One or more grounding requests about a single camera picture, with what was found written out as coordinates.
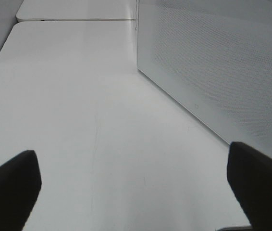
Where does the white microwave door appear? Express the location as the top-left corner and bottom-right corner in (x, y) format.
(137, 0), (272, 158)

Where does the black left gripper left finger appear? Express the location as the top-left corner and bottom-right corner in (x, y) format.
(0, 150), (41, 231)

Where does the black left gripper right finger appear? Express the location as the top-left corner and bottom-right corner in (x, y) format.
(226, 142), (272, 231)

